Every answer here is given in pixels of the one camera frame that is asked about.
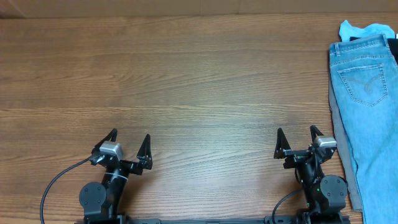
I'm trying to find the light blue denim jeans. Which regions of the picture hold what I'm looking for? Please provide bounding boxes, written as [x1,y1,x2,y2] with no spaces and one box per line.
[330,34,397,223]

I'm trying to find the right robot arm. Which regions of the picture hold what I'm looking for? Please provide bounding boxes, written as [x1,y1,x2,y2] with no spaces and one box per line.
[271,125,350,224]

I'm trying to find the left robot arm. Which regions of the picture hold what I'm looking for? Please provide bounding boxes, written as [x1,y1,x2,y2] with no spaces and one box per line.
[79,129,153,224]

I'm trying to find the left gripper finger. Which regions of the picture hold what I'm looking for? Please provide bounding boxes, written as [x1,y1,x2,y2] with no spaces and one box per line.
[92,128,118,152]
[136,134,153,170]

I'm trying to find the light blue cloth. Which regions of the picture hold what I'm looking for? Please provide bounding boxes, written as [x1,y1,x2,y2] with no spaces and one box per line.
[339,20,396,42]

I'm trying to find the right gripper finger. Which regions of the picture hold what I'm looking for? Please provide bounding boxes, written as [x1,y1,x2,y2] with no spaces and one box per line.
[274,128,291,159]
[310,125,323,143]

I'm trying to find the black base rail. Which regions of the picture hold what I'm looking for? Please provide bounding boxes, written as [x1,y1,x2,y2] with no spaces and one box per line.
[74,215,352,224]

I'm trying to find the black garment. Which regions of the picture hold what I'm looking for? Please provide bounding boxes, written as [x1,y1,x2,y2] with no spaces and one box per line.
[348,36,398,62]

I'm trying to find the grey trousers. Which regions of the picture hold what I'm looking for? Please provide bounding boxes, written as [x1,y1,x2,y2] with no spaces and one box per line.
[328,78,363,212]

